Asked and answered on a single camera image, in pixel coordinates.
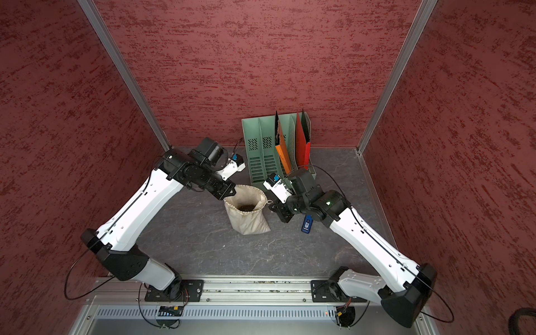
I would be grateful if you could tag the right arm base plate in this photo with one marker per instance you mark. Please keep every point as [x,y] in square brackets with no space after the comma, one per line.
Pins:
[325,291]

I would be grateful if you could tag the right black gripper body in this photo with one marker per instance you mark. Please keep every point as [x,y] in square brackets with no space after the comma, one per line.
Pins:
[286,209]

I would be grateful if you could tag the aluminium corner post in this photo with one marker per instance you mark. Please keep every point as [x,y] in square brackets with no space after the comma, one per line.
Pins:
[98,24]
[420,21]

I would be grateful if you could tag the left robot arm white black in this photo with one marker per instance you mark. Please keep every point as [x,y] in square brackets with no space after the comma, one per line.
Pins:
[209,167]

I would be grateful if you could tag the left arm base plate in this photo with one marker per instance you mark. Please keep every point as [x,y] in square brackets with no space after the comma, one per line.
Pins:
[188,290]

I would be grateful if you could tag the orange folder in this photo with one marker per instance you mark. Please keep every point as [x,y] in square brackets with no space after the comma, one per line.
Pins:
[281,147]

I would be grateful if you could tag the perforated cable duct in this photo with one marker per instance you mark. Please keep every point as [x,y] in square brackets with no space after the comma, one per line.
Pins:
[307,313]

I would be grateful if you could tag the blue black stapler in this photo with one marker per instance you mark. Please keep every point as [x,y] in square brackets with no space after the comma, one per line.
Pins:
[307,224]

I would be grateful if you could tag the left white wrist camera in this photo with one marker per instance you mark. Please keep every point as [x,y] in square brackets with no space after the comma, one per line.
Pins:
[235,164]

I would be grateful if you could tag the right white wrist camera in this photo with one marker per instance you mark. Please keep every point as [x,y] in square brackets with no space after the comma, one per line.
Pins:
[277,186]

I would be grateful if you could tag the left aluminium corner post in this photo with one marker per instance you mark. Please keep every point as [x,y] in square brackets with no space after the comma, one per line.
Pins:
[98,24]

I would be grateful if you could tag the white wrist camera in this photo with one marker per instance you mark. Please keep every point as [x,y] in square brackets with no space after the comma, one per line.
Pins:
[277,186]
[235,164]

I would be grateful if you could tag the right aluminium corner post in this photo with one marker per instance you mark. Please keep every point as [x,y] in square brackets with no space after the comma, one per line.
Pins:
[420,21]

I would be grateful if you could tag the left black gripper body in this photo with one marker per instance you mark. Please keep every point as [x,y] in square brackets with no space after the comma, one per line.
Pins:
[218,187]

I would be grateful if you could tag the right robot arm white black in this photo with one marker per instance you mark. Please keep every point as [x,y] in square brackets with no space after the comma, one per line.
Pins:
[401,286]

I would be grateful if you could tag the green plastic file organizer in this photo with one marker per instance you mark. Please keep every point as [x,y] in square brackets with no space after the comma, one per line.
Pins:
[259,139]

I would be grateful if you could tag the aluminium mounting rail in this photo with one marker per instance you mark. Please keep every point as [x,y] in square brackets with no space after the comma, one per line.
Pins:
[252,290]

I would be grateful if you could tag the beige cloth soil bag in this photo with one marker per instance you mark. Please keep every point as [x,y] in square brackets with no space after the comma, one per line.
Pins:
[245,208]

